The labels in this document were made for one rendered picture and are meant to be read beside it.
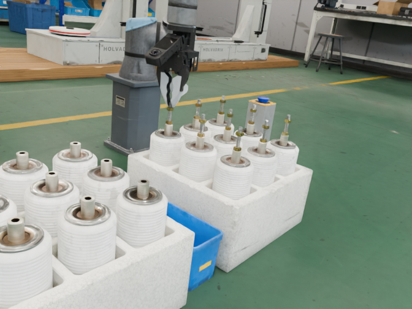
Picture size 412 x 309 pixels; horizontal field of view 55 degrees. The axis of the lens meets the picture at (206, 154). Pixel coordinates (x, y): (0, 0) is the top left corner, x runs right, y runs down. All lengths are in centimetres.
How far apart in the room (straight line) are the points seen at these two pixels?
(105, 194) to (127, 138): 82
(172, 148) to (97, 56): 220
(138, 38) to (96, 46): 165
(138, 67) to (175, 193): 68
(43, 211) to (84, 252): 12
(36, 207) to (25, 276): 17
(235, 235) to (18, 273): 51
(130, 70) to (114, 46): 173
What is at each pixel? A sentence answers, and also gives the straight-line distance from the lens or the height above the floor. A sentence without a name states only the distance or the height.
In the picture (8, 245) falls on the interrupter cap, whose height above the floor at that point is 25.
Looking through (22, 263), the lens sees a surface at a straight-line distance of 62.
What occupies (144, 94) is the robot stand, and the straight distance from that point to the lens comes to 157.
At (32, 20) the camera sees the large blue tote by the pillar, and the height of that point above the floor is 18.
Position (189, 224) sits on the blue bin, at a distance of 99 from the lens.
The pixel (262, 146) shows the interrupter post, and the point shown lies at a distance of 105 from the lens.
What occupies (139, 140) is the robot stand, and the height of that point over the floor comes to 6.
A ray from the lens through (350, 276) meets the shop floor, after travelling 112.
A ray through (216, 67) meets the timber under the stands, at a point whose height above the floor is 4.
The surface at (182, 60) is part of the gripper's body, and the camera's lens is 104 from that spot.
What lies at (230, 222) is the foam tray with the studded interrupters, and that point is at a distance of 93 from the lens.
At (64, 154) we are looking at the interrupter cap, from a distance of 94.
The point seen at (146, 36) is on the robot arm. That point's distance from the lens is 156.
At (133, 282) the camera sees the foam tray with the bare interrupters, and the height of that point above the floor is 14.
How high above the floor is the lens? 60
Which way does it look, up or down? 20 degrees down
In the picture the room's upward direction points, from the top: 7 degrees clockwise
